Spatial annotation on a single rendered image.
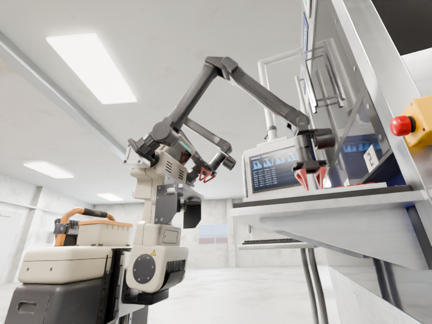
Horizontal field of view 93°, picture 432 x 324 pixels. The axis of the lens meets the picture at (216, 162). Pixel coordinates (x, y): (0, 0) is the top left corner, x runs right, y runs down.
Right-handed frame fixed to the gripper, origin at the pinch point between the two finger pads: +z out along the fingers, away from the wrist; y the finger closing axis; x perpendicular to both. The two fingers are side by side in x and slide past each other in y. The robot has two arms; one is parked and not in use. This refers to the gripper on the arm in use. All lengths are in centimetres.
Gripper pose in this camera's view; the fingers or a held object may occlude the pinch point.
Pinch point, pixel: (314, 189)
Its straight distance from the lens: 76.4
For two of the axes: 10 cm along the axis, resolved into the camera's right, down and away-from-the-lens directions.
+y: 9.9, -0.9, -0.8
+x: 1.1, 3.8, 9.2
